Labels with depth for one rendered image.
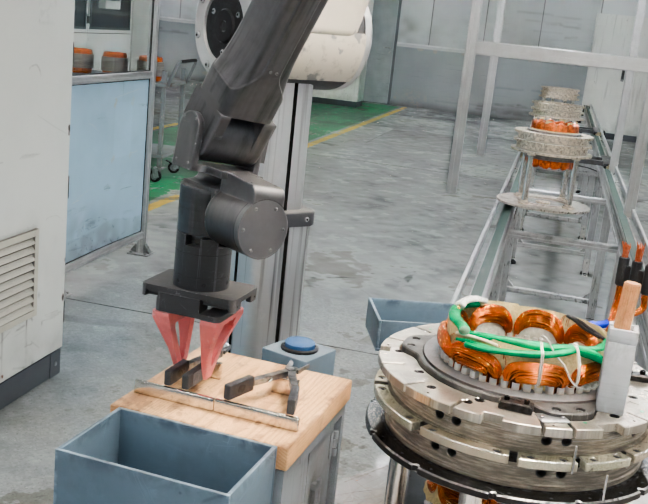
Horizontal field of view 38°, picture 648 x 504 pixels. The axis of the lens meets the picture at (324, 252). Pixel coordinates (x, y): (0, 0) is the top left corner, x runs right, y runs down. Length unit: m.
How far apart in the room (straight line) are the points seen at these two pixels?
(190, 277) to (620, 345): 0.43
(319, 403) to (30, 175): 2.53
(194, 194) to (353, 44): 0.51
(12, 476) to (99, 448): 2.19
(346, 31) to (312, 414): 0.59
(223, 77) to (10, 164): 2.45
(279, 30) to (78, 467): 0.42
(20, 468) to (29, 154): 1.05
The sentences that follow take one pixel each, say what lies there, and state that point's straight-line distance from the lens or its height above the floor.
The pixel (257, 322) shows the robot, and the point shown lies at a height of 1.01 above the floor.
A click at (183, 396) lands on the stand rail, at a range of 0.97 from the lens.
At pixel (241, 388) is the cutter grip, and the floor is 1.09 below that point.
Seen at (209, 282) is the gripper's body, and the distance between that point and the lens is 0.94.
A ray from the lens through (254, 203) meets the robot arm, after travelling 0.86.
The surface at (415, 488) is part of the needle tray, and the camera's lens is 1.42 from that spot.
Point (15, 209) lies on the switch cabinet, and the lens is 3.38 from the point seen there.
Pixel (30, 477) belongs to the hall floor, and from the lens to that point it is 3.12.
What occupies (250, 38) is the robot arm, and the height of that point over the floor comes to 1.43.
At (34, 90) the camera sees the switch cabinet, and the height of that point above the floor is 1.12.
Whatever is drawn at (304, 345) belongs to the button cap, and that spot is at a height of 1.04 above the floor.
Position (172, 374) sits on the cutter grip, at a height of 1.09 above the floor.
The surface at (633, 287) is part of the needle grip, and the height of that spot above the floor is 1.23.
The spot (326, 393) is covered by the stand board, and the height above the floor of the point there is 1.07.
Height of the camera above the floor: 1.45
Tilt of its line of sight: 14 degrees down
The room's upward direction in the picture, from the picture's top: 6 degrees clockwise
